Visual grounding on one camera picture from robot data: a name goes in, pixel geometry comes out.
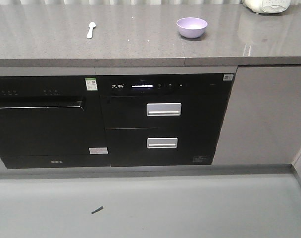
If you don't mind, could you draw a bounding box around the purple plastic bowl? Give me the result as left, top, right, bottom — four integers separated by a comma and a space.
176, 17, 208, 39

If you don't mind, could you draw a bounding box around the pale green plastic spoon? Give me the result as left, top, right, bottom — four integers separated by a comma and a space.
87, 22, 96, 39

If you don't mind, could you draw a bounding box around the black disinfection cabinet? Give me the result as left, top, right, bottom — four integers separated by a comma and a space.
98, 73, 235, 167

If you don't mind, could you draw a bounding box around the black built-in dishwasher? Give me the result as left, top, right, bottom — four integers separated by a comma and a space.
0, 76, 110, 169

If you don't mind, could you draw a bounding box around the grey cabinet door panel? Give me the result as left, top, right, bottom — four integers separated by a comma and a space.
213, 66, 301, 165

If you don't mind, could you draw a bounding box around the white rice cooker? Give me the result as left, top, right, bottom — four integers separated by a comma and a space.
241, 0, 291, 14

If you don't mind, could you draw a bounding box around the white pleated curtain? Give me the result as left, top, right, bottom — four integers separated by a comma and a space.
0, 0, 242, 5

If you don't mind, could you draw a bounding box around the upper silver drawer handle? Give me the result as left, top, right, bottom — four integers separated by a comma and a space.
146, 103, 182, 117

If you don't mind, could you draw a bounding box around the silver drawer handle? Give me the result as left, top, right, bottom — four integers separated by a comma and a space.
146, 103, 182, 117
147, 137, 178, 149

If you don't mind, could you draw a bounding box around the lower silver drawer handle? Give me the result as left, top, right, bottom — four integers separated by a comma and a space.
147, 137, 178, 149

